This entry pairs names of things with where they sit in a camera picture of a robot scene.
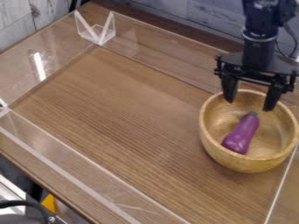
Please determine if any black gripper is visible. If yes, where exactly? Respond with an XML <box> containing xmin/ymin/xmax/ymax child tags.
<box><xmin>215</xmin><ymin>52</ymin><xmax>299</xmax><ymax>111</ymax></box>

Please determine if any brown wooden bowl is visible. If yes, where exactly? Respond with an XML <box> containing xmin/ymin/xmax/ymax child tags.
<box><xmin>199</xmin><ymin>89</ymin><xmax>299</xmax><ymax>173</ymax></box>

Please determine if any purple toy eggplant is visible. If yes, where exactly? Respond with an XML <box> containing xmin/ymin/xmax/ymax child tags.
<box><xmin>222</xmin><ymin>112</ymin><xmax>259</xmax><ymax>155</ymax></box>

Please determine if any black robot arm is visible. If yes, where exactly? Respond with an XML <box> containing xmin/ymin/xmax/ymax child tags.
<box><xmin>214</xmin><ymin>0</ymin><xmax>299</xmax><ymax>111</ymax></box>

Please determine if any clear acrylic enclosure wall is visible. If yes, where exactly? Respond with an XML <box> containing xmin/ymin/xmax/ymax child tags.
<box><xmin>0</xmin><ymin>5</ymin><xmax>299</xmax><ymax>224</ymax></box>

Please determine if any clear acrylic corner bracket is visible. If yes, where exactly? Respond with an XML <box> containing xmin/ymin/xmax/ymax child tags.
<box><xmin>74</xmin><ymin>11</ymin><xmax>116</xmax><ymax>46</ymax></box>

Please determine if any black cable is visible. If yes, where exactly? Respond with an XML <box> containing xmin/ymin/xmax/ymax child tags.
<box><xmin>0</xmin><ymin>199</ymin><xmax>52</xmax><ymax>224</ymax></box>

